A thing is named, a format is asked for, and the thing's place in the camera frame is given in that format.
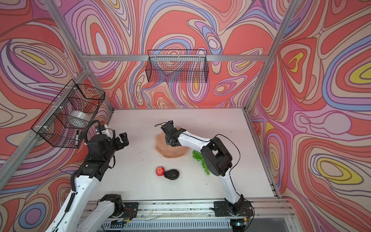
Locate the black marker pen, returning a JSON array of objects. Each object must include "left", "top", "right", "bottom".
[{"left": 75, "top": 130, "right": 79, "bottom": 148}]

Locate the black vent grille strip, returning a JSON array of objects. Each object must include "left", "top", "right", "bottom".
[{"left": 100, "top": 219, "right": 232, "bottom": 232}]

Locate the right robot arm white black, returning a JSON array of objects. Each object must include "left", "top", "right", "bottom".
[{"left": 159, "top": 120, "right": 245, "bottom": 216}]

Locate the black wire basket left wall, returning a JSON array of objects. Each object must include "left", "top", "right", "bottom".
[{"left": 31, "top": 80, "right": 105, "bottom": 148}]

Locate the green fake grape bunch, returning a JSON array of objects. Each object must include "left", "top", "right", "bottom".
[{"left": 192, "top": 150, "right": 210, "bottom": 175}]

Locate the black wire basket wall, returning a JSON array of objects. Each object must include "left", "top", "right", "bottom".
[
  {"left": 146, "top": 49, "right": 209, "bottom": 84},
  {"left": 31, "top": 80, "right": 105, "bottom": 148}
]

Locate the black wire basket back wall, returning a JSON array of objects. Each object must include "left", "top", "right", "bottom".
[{"left": 146, "top": 49, "right": 209, "bottom": 84}]

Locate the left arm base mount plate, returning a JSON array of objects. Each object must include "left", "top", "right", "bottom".
[{"left": 112, "top": 202, "right": 139, "bottom": 222}]

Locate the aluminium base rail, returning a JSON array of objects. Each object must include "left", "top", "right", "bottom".
[{"left": 132, "top": 198, "right": 295, "bottom": 220}]

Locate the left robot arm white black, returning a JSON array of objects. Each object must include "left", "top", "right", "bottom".
[{"left": 47, "top": 120, "right": 129, "bottom": 232}]

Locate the red fake apple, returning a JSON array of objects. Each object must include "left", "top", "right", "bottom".
[{"left": 156, "top": 166, "right": 165, "bottom": 177}]

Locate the pink plastic fruit bowl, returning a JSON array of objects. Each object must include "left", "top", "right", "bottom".
[{"left": 155, "top": 132, "right": 189, "bottom": 159}]

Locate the dark fake avocado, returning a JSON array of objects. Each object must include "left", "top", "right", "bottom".
[{"left": 164, "top": 169, "right": 180, "bottom": 180}]

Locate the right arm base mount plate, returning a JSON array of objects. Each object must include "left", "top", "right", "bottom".
[{"left": 211, "top": 200, "right": 254, "bottom": 218}]

